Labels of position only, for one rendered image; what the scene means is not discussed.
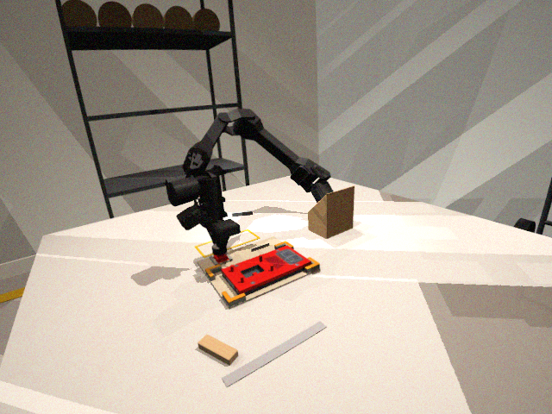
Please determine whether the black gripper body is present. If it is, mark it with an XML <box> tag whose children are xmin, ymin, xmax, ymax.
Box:
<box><xmin>198</xmin><ymin>194</ymin><xmax>241</xmax><ymax>240</ymax></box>

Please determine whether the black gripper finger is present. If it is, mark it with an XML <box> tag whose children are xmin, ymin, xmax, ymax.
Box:
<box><xmin>200</xmin><ymin>222</ymin><xmax>216</xmax><ymax>244</ymax></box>
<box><xmin>209</xmin><ymin>232</ymin><xmax>229</xmax><ymax>253</ymax></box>

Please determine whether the black and grey wheel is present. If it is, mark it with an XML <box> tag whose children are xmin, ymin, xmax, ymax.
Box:
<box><xmin>211</xmin><ymin>244</ymin><xmax>227</xmax><ymax>255</ymax></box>

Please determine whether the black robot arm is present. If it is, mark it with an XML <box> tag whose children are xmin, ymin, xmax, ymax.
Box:
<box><xmin>165</xmin><ymin>108</ymin><xmax>334</xmax><ymax>230</ymax></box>

